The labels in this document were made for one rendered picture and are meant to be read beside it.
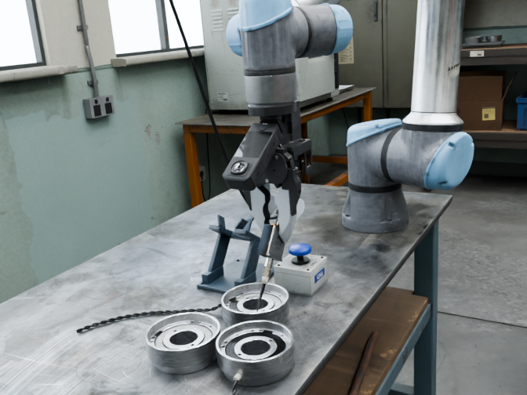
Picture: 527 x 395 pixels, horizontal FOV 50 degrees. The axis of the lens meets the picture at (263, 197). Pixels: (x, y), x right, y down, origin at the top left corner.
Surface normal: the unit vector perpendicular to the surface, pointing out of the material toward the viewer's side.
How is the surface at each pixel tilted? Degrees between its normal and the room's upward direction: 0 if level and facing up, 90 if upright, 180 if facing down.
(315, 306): 0
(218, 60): 90
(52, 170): 90
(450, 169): 98
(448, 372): 0
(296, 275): 90
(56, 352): 0
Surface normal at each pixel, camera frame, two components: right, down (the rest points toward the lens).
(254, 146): -0.31, -0.66
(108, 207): 0.86, 0.08
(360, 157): -0.74, 0.25
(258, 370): 0.08, 0.28
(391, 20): -0.50, 0.29
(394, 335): -0.07, -0.96
